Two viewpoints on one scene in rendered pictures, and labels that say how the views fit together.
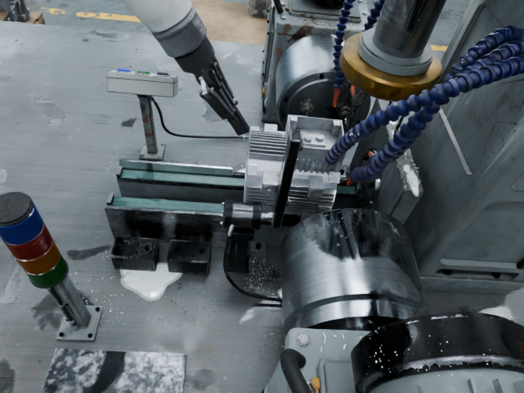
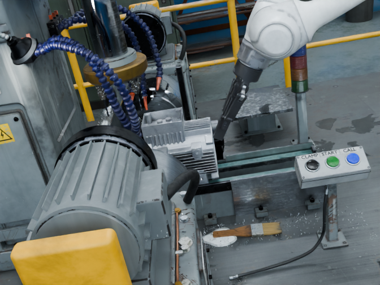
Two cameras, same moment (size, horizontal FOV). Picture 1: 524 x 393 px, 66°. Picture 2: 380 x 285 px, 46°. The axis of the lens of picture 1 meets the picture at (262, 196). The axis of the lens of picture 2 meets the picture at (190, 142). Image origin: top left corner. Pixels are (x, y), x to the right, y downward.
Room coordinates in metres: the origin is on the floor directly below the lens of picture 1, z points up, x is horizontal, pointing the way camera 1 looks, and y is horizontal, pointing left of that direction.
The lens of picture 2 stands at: (1.85, 0.19, 1.67)
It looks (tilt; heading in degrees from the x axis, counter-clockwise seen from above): 27 degrees down; 190
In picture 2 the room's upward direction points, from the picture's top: 11 degrees counter-clockwise
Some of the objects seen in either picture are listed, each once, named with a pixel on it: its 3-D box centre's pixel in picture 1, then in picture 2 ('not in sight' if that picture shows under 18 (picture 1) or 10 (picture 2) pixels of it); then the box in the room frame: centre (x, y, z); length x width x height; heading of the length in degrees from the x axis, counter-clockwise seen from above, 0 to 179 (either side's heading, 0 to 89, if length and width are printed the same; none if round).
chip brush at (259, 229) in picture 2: not in sight; (246, 230); (0.80, 0.12, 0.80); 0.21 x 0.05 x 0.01; 93
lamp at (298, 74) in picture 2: (37, 251); (298, 72); (0.31, 0.35, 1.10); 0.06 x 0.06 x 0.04
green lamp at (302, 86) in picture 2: (45, 265); (299, 83); (0.31, 0.35, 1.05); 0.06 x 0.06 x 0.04
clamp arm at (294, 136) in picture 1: (283, 184); (185, 102); (0.52, -0.04, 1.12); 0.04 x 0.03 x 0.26; 97
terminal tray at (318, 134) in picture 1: (313, 144); (164, 127); (0.66, -0.09, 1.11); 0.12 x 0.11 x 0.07; 95
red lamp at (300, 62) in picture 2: (27, 236); (298, 60); (0.31, 0.35, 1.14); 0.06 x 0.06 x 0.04
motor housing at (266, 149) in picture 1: (288, 172); (182, 152); (0.66, -0.05, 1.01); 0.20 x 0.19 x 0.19; 95
